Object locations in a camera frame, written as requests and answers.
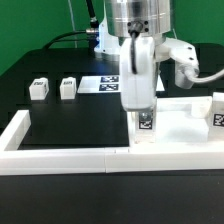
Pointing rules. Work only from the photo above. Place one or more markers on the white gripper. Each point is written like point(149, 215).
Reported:
point(138, 90)

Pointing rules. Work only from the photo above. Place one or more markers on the white square tabletop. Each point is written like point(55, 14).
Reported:
point(178, 120)

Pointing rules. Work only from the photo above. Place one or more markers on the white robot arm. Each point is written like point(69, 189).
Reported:
point(130, 33)

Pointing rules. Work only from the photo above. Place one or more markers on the white marker plate with tags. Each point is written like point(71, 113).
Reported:
point(114, 84)

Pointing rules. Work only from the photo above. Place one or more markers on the white U-shaped obstacle fence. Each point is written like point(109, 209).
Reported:
point(150, 157)

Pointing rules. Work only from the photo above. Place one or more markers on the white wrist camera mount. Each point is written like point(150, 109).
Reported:
point(185, 58)

